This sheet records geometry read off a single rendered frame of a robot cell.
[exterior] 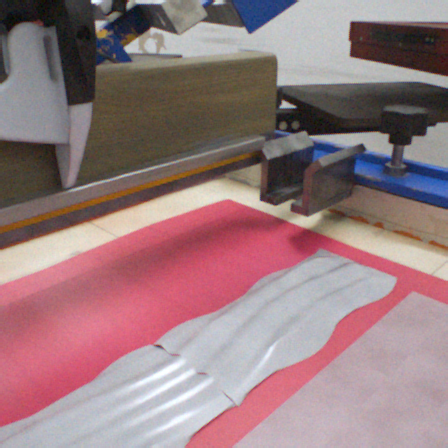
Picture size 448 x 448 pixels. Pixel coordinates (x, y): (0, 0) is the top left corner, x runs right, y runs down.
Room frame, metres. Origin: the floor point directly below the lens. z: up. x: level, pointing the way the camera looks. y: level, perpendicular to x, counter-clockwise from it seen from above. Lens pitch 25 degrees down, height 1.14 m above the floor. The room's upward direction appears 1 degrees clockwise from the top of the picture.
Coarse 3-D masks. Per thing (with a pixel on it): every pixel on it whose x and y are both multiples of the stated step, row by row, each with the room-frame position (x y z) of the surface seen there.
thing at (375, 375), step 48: (144, 240) 0.38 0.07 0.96; (192, 240) 0.38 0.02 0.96; (240, 240) 0.38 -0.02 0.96; (288, 240) 0.38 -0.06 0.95; (336, 240) 0.38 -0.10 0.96; (96, 288) 0.30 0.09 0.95; (144, 288) 0.30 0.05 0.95; (192, 288) 0.30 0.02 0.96; (240, 288) 0.30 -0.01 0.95; (432, 288) 0.30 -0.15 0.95; (144, 336) 0.24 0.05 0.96; (336, 336) 0.25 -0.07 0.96; (384, 336) 0.25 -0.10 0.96; (432, 336) 0.25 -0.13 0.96; (288, 384) 0.20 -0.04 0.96; (336, 384) 0.20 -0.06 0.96; (384, 384) 0.20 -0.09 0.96; (432, 384) 0.20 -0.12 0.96; (288, 432) 0.17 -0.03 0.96; (336, 432) 0.17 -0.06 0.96; (384, 432) 0.17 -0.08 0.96; (432, 432) 0.17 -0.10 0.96
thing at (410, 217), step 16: (224, 176) 0.55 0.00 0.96; (240, 176) 0.53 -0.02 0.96; (256, 176) 0.51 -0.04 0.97; (352, 192) 0.43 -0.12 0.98; (368, 192) 0.42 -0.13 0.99; (384, 192) 0.41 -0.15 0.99; (336, 208) 0.44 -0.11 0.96; (352, 208) 0.43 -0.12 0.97; (368, 208) 0.42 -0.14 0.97; (384, 208) 0.41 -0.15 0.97; (400, 208) 0.40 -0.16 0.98; (416, 208) 0.39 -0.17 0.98; (432, 208) 0.38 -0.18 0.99; (368, 224) 0.42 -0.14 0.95; (384, 224) 0.41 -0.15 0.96; (400, 224) 0.40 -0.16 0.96; (416, 224) 0.39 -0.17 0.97; (432, 224) 0.38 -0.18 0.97; (432, 240) 0.37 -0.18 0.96
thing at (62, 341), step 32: (0, 288) 0.30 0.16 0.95; (32, 288) 0.30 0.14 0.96; (64, 288) 0.30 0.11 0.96; (0, 320) 0.26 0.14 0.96; (32, 320) 0.26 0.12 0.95; (64, 320) 0.26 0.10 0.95; (96, 320) 0.26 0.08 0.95; (0, 352) 0.23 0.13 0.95; (32, 352) 0.23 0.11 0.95; (64, 352) 0.23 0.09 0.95; (96, 352) 0.23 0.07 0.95; (128, 352) 0.23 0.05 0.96; (0, 384) 0.20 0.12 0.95; (32, 384) 0.20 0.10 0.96; (64, 384) 0.20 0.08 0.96; (0, 416) 0.18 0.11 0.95; (224, 416) 0.18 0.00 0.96
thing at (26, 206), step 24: (216, 144) 0.38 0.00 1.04; (240, 144) 0.38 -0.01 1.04; (264, 144) 0.40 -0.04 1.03; (144, 168) 0.32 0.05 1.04; (168, 168) 0.33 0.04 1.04; (192, 168) 0.34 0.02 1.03; (48, 192) 0.27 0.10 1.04; (72, 192) 0.27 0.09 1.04; (96, 192) 0.29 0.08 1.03; (0, 216) 0.24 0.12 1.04; (24, 216) 0.25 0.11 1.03
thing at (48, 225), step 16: (240, 160) 0.42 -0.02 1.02; (256, 160) 0.43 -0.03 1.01; (192, 176) 0.38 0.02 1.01; (208, 176) 0.39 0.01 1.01; (144, 192) 0.34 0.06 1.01; (160, 192) 0.35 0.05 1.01; (96, 208) 0.31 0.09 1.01; (112, 208) 0.32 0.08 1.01; (32, 224) 0.28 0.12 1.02; (48, 224) 0.28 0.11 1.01; (64, 224) 0.29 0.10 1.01; (0, 240) 0.26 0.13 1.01; (16, 240) 0.27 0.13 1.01
